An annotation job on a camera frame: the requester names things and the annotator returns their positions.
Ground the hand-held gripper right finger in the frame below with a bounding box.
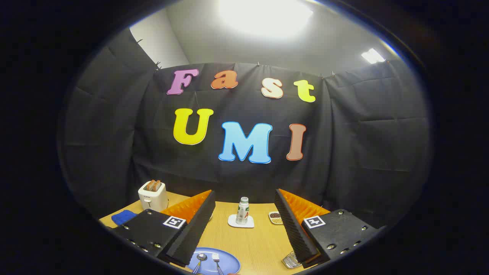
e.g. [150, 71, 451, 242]
[274, 188, 386, 269]

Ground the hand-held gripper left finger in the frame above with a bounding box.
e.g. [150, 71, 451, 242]
[111, 190, 216, 268]

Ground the spoon with checked handle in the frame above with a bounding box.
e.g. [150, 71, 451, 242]
[192, 253, 207, 274]

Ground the fork with checked handle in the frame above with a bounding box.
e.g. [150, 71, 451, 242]
[212, 252, 224, 275]

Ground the white square coaster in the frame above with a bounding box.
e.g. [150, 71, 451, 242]
[228, 214, 255, 229]

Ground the blue round plate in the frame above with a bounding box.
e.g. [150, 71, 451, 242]
[186, 247, 241, 275]

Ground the white toaster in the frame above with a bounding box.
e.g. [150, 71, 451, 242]
[138, 180, 168, 212]

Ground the white green drink bottle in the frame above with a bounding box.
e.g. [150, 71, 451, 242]
[236, 197, 250, 225]

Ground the blue folded cloth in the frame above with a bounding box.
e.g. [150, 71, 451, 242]
[111, 209, 138, 226]

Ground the small ceiling light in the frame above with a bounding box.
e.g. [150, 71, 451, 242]
[361, 48, 386, 64]

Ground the metal wire basket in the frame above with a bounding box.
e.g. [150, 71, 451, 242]
[281, 251, 302, 269]

